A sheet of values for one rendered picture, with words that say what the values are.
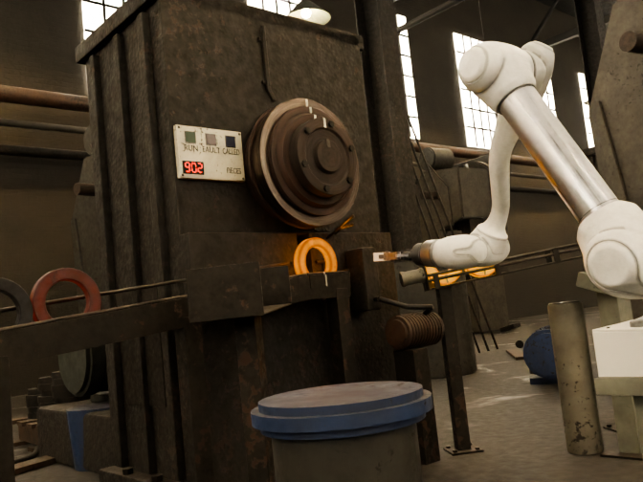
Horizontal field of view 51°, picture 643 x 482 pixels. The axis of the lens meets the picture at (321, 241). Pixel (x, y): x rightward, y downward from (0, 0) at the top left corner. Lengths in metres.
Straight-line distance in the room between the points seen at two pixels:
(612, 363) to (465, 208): 8.57
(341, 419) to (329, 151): 1.45
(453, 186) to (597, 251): 8.82
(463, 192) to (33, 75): 6.07
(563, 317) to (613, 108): 2.56
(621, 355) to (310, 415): 0.90
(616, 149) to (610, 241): 3.27
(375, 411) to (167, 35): 1.68
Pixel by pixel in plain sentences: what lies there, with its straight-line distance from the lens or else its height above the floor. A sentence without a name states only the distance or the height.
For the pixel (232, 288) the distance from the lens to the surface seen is 1.73.
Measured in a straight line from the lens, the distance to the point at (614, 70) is 4.86.
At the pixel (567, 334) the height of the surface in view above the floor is 0.41.
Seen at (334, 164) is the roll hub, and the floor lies 1.09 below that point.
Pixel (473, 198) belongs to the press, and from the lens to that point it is 10.40.
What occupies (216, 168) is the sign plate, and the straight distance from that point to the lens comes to 2.34.
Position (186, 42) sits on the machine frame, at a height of 1.55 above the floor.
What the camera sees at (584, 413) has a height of 0.14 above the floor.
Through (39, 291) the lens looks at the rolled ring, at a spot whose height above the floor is 0.70.
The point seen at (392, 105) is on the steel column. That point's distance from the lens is 6.89.
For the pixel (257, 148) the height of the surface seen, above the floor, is 1.15.
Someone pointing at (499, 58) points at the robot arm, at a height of 1.15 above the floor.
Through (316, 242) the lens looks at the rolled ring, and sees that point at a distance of 2.40.
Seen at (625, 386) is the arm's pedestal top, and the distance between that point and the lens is 1.74.
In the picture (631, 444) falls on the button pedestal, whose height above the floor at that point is 0.04.
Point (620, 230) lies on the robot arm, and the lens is 1.56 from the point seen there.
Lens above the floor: 0.58
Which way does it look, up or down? 6 degrees up
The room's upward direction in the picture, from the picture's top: 6 degrees counter-clockwise
